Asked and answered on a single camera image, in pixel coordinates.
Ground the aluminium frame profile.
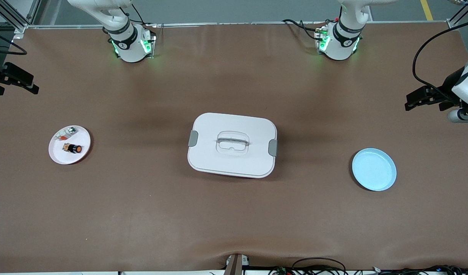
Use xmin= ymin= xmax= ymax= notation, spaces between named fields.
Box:
xmin=0 ymin=0 xmax=41 ymax=39
xmin=448 ymin=0 xmax=468 ymax=29

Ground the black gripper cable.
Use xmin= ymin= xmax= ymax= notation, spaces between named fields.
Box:
xmin=0 ymin=30 xmax=28 ymax=56
xmin=412 ymin=19 xmax=468 ymax=104

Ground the white lidded storage box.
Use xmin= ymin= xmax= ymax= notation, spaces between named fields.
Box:
xmin=187 ymin=112 xmax=278 ymax=179

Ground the black arm base cable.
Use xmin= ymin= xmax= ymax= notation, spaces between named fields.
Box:
xmin=282 ymin=18 xmax=328 ymax=40

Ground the black cable bundle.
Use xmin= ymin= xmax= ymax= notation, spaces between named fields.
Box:
xmin=268 ymin=257 xmax=468 ymax=275

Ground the pale pink round plate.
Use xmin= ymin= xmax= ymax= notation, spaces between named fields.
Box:
xmin=49 ymin=125 xmax=92 ymax=165

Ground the silver table edge rail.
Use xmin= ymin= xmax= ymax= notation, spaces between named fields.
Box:
xmin=26 ymin=21 xmax=454 ymax=29

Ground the light blue round plate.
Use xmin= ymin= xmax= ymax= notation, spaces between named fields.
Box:
xmin=351 ymin=148 xmax=397 ymax=191

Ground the small white mount bracket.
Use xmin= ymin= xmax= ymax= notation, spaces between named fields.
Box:
xmin=226 ymin=255 xmax=250 ymax=267

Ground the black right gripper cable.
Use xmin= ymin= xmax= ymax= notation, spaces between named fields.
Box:
xmin=0 ymin=30 xmax=28 ymax=56

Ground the grey switch with orange block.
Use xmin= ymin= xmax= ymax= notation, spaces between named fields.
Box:
xmin=55 ymin=127 xmax=78 ymax=142

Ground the brown camera mount post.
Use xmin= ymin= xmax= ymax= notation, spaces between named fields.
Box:
xmin=223 ymin=253 xmax=244 ymax=275

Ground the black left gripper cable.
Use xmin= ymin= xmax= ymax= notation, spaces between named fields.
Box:
xmin=412 ymin=19 xmax=468 ymax=104

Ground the brown table cover mat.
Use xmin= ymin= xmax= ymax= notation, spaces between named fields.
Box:
xmin=0 ymin=22 xmax=468 ymax=272

